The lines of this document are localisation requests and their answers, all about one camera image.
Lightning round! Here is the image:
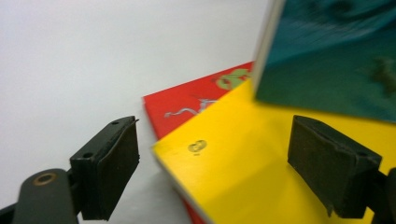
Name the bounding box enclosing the teal picture book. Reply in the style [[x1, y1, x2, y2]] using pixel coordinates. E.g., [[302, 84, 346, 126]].
[[251, 0, 396, 124]]

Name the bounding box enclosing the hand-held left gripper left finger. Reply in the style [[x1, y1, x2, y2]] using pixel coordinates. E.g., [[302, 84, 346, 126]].
[[68, 115, 140, 222]]

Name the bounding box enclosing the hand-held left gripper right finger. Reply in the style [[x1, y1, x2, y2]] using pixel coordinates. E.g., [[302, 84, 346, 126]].
[[287, 115, 383, 219]]

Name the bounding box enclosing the red book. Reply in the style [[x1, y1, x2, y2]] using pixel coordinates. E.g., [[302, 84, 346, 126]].
[[142, 61, 256, 224]]

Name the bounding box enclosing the yellow paperback book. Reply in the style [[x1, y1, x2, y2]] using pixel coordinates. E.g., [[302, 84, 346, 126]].
[[151, 78, 396, 224]]

